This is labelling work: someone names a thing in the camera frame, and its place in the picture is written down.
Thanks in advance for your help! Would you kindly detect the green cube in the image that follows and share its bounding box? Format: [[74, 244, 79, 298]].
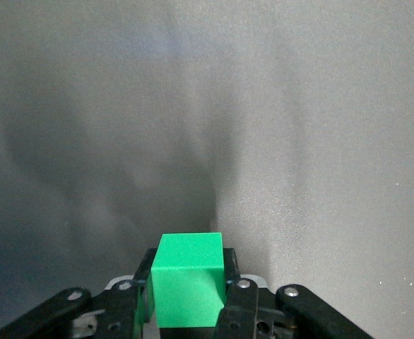
[[150, 232, 227, 329]]

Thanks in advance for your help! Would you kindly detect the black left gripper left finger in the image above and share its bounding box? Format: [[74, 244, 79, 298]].
[[0, 248, 158, 339]]

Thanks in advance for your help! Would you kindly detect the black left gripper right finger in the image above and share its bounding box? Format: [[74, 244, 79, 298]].
[[215, 247, 370, 339]]

